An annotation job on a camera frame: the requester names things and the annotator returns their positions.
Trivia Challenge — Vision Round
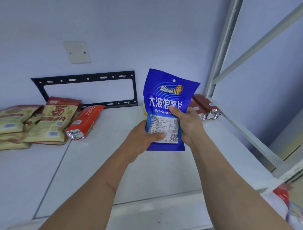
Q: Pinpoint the person's right hand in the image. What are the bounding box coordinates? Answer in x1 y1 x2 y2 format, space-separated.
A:
171 107 205 150

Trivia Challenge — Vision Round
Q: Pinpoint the person's left hand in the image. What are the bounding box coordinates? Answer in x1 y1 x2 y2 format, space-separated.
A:
121 120 166 164

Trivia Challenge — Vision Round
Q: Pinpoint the blue snack packet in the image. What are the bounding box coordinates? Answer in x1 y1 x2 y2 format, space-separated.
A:
143 68 201 151

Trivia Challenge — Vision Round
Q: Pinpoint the person's left forearm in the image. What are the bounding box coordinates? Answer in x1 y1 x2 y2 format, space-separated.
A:
39 152 133 230

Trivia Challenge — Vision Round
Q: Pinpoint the person's right forearm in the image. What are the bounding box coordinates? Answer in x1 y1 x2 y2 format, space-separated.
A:
189 139 295 230

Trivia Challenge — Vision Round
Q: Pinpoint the dark red biscuit roll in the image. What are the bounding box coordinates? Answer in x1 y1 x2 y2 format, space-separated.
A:
189 99 207 121
193 94 222 120

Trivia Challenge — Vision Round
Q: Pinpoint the yellow snack packet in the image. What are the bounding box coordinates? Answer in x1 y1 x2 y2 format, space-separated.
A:
142 100 149 120

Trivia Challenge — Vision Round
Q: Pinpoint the orange biscuit roll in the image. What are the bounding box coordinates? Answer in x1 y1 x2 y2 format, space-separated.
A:
65 105 106 141

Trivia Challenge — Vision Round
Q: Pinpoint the red snack packet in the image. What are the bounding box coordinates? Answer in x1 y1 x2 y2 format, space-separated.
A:
46 96 82 112

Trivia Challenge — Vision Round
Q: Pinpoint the tan snack packet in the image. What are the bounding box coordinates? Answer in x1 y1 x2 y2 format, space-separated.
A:
0 105 45 135
0 132 29 144
0 141 32 151
24 104 79 143

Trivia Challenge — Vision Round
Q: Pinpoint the red and white packet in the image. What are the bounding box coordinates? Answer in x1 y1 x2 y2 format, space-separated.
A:
260 183 303 229

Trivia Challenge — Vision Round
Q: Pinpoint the white metal shelf frame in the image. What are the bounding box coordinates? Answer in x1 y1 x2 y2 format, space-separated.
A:
204 0 303 182

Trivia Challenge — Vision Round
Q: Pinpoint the black wall mount bracket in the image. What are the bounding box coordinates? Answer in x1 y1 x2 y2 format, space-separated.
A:
31 70 138 109

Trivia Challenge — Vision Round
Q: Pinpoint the white wall plate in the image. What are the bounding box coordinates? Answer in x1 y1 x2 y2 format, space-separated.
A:
63 41 91 64

